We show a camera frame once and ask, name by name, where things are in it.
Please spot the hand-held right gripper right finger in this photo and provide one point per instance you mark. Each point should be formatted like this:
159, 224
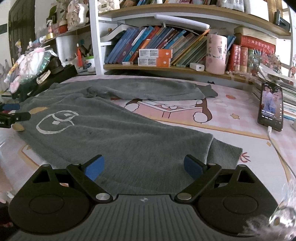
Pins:
193, 167

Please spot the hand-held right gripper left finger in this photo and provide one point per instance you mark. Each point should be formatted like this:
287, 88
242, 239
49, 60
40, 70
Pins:
94, 166

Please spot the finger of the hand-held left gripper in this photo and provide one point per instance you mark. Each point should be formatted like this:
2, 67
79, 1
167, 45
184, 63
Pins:
18, 116
10, 107

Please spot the grey sweatshirt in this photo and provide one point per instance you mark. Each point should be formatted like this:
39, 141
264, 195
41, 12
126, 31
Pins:
115, 139

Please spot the wrapped pink white plush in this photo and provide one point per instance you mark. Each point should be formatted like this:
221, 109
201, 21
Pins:
30, 64

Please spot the pink cartoon desk mat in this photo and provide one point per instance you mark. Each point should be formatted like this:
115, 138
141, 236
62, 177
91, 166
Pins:
231, 129

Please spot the black box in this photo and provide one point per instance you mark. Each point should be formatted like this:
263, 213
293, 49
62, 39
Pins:
67, 74

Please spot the dark door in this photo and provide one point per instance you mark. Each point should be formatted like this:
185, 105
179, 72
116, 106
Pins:
22, 27

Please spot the gold tape roll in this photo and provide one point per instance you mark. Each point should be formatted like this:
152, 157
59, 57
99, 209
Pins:
50, 36

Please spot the red rocket pen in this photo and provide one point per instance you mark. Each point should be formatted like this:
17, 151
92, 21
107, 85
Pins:
80, 56

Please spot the white jar with blue label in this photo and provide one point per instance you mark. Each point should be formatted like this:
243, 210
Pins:
90, 63

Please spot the red jar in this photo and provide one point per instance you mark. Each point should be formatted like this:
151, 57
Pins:
63, 27

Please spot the black smartphone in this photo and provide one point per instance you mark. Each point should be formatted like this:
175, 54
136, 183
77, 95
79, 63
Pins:
270, 109

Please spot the white power adapter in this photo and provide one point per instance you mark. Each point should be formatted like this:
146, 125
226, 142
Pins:
197, 66

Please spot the green leafy plant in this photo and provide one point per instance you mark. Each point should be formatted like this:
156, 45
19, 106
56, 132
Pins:
52, 12

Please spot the white wooden bookshelf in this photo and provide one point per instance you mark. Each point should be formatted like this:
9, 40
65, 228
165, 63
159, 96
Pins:
94, 46

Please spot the orange white carton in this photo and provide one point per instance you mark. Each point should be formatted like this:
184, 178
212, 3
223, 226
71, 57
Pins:
153, 62
155, 52

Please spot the pink cylindrical container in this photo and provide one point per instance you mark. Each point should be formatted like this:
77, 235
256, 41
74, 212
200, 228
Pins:
216, 55

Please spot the red thick upright book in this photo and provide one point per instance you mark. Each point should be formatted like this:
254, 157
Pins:
233, 58

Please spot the stack of magazines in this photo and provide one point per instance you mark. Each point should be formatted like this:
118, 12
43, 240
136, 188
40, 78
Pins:
289, 97

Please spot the red slim upright book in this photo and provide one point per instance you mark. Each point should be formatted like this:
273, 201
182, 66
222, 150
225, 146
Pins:
244, 59

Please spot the green upright book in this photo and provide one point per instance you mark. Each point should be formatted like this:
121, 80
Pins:
251, 61

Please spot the row of slanted colourful books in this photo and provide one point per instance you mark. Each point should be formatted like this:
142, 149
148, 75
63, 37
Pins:
120, 46

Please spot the red thick dictionary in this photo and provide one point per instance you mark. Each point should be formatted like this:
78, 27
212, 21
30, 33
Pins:
256, 45

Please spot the white quilted handbag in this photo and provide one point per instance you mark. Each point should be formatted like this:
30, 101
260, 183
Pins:
108, 5

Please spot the small red figurine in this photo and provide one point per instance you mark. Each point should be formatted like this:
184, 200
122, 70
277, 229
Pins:
293, 67

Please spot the white desk lamp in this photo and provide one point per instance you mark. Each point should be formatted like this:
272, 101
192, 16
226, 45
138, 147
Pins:
182, 22

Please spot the beige thick book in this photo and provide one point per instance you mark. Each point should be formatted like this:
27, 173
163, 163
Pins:
254, 32

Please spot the row of leaning paperback books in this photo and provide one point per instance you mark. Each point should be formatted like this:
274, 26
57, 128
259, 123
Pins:
143, 1

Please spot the black stand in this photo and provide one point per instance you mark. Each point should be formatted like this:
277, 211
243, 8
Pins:
281, 19

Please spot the white storage box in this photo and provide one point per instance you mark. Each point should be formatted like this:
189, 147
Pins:
256, 5

